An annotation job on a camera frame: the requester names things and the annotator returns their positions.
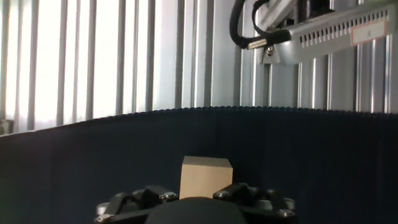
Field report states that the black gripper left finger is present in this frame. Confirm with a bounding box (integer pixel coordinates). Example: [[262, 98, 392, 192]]
[[94, 185, 180, 224]]

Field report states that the silver vented depth camera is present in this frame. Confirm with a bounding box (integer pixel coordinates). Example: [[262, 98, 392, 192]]
[[260, 2, 398, 67]]

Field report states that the black camera cable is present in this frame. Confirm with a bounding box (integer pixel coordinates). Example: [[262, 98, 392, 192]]
[[229, 0, 292, 51]]

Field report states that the black cable strap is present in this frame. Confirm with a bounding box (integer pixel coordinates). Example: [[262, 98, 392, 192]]
[[251, 0, 272, 37]]

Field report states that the small light wooden block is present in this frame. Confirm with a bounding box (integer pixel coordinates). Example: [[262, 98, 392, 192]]
[[178, 156, 234, 200]]

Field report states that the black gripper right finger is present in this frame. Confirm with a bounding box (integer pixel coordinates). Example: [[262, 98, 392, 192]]
[[212, 182, 298, 224]]

